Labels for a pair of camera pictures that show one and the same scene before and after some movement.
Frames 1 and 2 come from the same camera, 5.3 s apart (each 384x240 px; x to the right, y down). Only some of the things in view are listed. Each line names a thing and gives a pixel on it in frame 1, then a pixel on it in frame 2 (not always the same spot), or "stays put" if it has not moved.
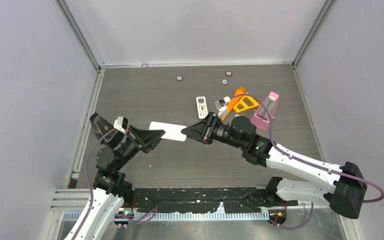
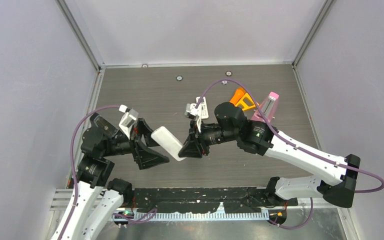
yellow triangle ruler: [255, 104] stays put
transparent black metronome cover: [101, 126] stays put
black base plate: [203, 200] stays put
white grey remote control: [173, 131] to [168, 141]
